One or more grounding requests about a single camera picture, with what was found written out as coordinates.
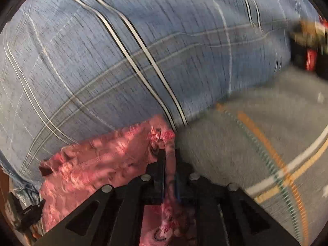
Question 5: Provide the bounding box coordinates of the grey checked bed sheet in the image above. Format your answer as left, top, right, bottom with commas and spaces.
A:
176, 65, 328, 246

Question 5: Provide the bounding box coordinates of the orange red snack packet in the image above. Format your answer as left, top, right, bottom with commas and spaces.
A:
305, 49, 319, 71

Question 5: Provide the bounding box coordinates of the black fur-trimmed jacket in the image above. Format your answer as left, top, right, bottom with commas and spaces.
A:
289, 18, 328, 78

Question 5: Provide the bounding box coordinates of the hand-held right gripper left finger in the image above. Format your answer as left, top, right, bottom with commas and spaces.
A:
33, 149, 166, 246

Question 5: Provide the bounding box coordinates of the pink floral shirt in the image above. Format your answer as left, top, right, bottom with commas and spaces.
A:
38, 114, 201, 246

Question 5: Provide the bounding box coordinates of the blue plaid quilt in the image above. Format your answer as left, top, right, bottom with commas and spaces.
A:
0, 0, 324, 198

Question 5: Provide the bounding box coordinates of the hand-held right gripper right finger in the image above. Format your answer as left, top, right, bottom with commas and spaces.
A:
175, 150, 301, 246

